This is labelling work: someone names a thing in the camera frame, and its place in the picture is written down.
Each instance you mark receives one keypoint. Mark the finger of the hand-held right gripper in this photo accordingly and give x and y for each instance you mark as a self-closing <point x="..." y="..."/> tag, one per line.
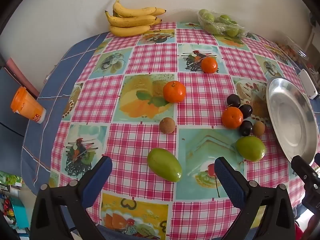
<point x="318" y="159"/>
<point x="306" y="175"/>

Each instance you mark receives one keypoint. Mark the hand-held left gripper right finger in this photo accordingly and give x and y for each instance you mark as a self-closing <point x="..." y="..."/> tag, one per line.
<point x="228" y="180"/>

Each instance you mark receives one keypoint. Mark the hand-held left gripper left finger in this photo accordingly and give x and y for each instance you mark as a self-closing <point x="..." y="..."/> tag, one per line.
<point x="100" y="177"/>

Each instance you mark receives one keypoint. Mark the small green mango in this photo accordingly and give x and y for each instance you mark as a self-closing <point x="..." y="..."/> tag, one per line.
<point x="250" y="148"/>

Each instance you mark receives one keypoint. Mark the round metal plate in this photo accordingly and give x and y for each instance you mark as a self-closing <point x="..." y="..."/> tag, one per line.
<point x="290" y="120"/>

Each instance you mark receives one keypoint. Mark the dark plum bottom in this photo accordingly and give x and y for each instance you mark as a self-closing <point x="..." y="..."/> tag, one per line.
<point x="246" y="128"/>

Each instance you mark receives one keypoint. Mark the dark plum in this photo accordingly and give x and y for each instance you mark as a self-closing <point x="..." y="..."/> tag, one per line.
<point x="246" y="110"/>
<point x="246" y="128"/>

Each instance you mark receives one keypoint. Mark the brown longan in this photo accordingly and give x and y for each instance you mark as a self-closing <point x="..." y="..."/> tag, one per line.
<point x="167" y="125"/>
<point x="258" y="128"/>

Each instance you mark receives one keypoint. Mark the orange tangerine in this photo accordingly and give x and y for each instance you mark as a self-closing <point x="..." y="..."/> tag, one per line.
<point x="232" y="117"/>
<point x="209" y="65"/>
<point x="174" y="91"/>

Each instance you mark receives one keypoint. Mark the large green mango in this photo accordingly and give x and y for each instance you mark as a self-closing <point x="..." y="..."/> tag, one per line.
<point x="164" y="164"/>

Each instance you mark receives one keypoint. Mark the dark cherry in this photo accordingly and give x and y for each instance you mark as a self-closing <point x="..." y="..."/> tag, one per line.
<point x="233" y="100"/>

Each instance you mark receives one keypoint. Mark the white power box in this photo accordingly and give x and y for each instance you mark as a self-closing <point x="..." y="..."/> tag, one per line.
<point x="308" y="85"/>

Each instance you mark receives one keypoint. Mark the teal box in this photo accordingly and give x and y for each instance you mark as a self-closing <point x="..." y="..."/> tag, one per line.
<point x="20" y="212"/>

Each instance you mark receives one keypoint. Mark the green patterned bag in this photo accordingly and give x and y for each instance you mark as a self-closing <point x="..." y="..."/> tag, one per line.
<point x="10" y="178"/>

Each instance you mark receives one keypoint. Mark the heap of small longans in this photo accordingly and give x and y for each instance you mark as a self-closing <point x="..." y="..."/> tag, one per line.
<point x="287" y="51"/>

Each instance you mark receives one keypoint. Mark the clear plastic clamshell box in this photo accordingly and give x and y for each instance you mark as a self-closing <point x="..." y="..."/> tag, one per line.
<point x="295" y="46"/>

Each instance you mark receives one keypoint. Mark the pink checked tablecloth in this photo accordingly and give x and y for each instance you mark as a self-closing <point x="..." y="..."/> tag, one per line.
<point x="150" y="57"/>

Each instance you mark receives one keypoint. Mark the pink board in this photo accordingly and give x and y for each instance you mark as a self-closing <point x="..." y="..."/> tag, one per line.
<point x="20" y="75"/>

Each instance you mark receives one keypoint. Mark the yellow banana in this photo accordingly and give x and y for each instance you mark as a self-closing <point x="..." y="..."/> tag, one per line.
<point x="127" y="30"/>
<point x="160" y="11"/>
<point x="130" y="11"/>
<point x="158" y="20"/>
<point x="130" y="21"/>

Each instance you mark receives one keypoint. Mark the clear plastic tray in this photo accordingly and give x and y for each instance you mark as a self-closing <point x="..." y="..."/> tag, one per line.
<point x="220" y="29"/>

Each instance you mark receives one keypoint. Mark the pile of green jujubes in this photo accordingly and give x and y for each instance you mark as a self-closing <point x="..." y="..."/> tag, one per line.
<point x="208" y="17"/>

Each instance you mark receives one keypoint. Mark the white chair frame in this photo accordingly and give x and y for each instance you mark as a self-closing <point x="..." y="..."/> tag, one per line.
<point x="312" y="38"/>

